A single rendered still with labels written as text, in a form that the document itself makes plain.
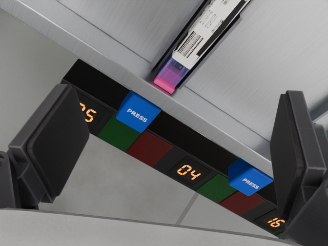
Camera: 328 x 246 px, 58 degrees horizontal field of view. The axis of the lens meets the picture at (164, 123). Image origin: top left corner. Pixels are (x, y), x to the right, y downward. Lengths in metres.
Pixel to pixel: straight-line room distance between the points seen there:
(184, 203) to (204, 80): 0.85
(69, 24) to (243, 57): 0.11
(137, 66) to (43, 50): 0.75
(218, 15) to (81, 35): 0.08
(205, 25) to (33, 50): 0.80
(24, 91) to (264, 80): 0.80
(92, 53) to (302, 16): 0.12
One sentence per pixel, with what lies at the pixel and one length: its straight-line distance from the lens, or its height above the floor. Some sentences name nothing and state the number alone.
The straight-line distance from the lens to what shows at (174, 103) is 0.19.
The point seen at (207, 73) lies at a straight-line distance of 0.20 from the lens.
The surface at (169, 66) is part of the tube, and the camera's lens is 0.18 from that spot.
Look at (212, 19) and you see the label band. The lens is 0.17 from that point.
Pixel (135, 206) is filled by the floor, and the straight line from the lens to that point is 0.99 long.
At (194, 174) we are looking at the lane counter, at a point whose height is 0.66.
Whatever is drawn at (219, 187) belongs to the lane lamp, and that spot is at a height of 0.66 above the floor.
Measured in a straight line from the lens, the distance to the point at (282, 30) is 0.19.
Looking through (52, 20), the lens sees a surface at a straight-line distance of 0.19.
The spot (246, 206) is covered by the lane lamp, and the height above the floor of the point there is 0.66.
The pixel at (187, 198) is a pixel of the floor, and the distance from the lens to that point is 1.03.
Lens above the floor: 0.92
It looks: 74 degrees down
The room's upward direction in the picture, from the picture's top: 106 degrees clockwise
